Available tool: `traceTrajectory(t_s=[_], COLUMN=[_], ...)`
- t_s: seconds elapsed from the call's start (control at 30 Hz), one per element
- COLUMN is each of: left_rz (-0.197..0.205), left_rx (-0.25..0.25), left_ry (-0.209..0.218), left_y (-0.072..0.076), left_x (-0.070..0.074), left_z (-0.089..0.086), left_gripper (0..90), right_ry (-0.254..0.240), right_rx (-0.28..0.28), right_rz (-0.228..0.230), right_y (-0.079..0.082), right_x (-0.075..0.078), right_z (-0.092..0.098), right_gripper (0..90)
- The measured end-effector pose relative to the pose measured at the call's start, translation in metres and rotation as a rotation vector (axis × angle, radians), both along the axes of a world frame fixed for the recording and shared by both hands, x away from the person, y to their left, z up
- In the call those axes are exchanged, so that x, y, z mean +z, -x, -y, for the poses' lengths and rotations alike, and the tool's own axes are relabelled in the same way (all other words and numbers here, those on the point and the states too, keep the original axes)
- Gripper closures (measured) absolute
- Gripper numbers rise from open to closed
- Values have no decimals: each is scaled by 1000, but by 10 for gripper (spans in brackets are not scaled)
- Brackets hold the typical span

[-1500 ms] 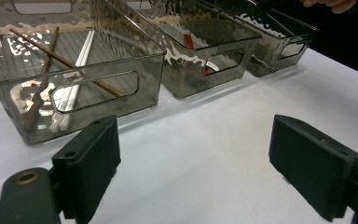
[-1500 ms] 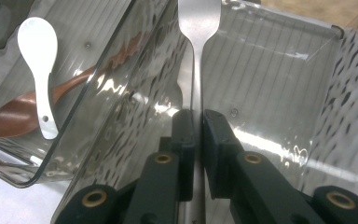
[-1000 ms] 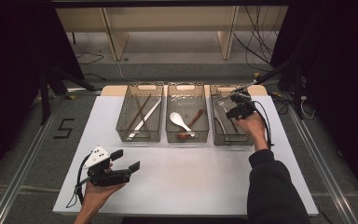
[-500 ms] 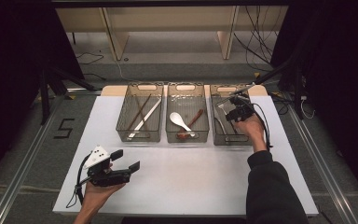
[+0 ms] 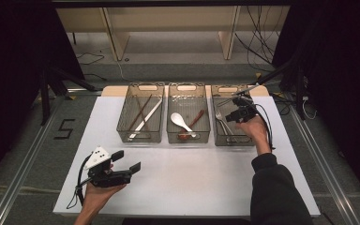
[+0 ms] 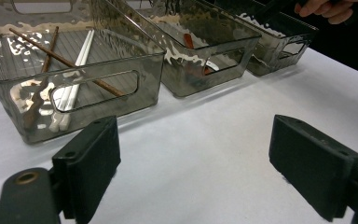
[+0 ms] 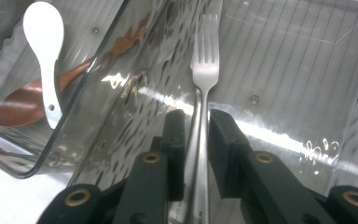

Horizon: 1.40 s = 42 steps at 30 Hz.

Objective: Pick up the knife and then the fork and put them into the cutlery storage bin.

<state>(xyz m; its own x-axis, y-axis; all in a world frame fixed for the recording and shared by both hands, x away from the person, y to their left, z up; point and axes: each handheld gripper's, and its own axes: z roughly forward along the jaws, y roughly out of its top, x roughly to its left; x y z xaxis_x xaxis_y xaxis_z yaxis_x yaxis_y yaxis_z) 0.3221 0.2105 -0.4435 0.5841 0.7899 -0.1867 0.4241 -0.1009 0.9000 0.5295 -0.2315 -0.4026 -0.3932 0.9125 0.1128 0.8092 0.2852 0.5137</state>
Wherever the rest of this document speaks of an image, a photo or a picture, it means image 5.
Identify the white floor cable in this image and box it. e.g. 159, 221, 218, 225
115, 59, 132, 83

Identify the long aluminium rail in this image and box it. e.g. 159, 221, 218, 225
289, 106, 360, 225
0, 97, 65, 225

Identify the white table mat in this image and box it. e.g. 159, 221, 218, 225
52, 95, 322, 218

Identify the black floor cable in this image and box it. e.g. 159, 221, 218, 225
74, 52, 106, 66
82, 73, 107, 83

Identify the black metal stand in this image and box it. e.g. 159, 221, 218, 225
251, 46, 308, 121
38, 67, 99, 126

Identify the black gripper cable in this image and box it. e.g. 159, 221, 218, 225
252, 102, 276, 151
66, 153, 93, 210

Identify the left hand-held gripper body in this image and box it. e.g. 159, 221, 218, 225
83, 145, 134, 188

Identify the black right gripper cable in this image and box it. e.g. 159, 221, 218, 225
252, 102, 276, 151

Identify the brown wooden spoon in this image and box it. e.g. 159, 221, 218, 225
177, 109, 206, 141

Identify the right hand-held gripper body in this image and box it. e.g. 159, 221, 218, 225
231, 83, 261, 124

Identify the beige wooden desk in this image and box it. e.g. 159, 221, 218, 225
55, 6, 291, 62

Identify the metal fork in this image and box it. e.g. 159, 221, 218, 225
215, 112, 233, 139

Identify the bundle of black cables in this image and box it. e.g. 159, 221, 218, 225
233, 5, 284, 73

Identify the brown wooden chopstick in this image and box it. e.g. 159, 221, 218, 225
127, 94, 154, 132
135, 96, 151, 134

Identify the person's right hand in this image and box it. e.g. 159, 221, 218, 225
234, 115, 271, 156

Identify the person's left hand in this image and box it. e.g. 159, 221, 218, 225
80, 167, 128, 215

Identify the short aluminium rail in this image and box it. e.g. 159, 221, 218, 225
67, 88, 103, 96

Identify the white cable with plug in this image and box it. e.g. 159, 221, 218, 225
302, 96, 317, 120

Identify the clear grey plastic bin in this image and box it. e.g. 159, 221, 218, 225
115, 82, 165, 145
210, 83, 263, 147
166, 82, 212, 144

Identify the white ceramic spoon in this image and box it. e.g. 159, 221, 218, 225
170, 112, 199, 139

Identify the black curtain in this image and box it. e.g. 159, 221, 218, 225
0, 0, 85, 191
271, 0, 360, 207

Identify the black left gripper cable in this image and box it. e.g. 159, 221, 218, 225
66, 153, 93, 210

